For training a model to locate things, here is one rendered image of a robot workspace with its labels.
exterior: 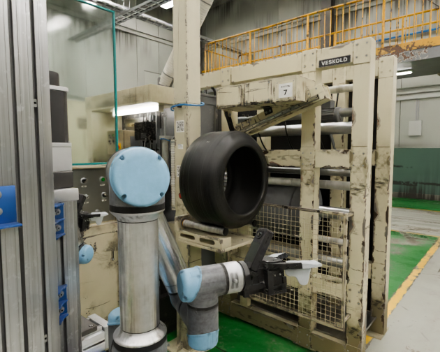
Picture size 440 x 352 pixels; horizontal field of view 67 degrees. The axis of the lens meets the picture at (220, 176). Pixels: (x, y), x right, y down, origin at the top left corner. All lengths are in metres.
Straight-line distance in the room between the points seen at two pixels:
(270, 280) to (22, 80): 0.75
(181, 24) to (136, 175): 1.72
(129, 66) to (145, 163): 12.35
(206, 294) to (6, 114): 0.60
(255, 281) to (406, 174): 9.92
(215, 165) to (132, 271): 1.11
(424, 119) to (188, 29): 9.04
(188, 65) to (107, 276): 1.43
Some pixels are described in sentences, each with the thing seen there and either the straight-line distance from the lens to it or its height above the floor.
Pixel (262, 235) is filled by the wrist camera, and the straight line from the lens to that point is 0.88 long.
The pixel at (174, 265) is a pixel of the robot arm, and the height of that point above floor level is 1.06.
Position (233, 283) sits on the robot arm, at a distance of 0.83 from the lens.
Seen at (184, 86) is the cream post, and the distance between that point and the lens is 2.18.
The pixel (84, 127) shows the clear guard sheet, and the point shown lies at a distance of 2.14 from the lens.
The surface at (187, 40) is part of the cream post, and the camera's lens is 2.24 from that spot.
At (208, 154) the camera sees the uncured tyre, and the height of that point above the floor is 1.33.
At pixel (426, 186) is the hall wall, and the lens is 10.62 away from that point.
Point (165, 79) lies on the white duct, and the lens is 2.79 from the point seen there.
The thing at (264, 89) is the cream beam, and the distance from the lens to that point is 2.10.
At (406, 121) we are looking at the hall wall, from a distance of 10.77.
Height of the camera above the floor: 1.36
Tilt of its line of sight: 4 degrees down
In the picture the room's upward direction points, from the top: straight up
